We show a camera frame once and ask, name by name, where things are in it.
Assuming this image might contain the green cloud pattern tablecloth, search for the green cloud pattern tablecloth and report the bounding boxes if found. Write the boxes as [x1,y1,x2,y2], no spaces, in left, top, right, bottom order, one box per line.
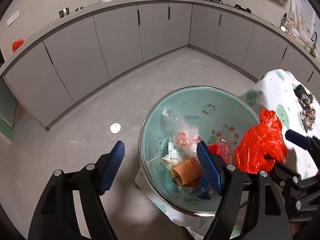
[135,69,319,239]

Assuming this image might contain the grey kitchen cabinets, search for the grey kitchen cabinets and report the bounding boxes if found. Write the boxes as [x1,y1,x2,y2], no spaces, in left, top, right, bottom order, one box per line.
[1,0,319,128]

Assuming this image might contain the grey white rope bundle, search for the grey white rope bundle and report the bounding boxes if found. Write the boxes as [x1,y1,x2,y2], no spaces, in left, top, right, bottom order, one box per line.
[299,99,316,132]

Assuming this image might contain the kitchen faucet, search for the kitchen faucet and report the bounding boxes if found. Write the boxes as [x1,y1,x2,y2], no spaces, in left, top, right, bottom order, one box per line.
[310,31,317,57]

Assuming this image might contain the orange patterned window curtain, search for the orange patterned window curtain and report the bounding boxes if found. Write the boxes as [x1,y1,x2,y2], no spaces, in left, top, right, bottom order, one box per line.
[288,0,319,45]

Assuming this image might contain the pink plastic bag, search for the pink plastic bag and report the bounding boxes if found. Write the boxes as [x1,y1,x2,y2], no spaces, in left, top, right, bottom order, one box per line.
[208,139,233,164]

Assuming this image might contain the orange paper cup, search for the orange paper cup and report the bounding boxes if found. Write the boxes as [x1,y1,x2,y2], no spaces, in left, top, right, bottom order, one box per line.
[171,158,204,187]

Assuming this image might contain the red plastic bag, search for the red plastic bag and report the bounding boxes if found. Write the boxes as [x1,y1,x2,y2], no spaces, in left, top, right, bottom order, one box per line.
[234,109,288,174]

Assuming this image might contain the white paper scrap on floor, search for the white paper scrap on floor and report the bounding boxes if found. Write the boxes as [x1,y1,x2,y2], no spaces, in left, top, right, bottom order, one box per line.
[110,122,121,134]

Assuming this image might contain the red blue snack wrapper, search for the red blue snack wrapper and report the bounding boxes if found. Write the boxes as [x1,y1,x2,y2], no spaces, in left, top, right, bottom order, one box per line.
[194,176,211,200]

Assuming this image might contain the red object on counter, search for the red object on counter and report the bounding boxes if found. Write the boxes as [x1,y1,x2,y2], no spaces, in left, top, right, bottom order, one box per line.
[12,39,24,53]

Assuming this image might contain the clear plastic bag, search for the clear plastic bag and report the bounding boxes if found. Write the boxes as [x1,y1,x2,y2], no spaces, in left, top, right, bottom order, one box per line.
[162,107,201,157]

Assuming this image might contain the dish rack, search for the dish rack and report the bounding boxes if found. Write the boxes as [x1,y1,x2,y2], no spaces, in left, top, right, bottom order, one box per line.
[280,13,292,34]

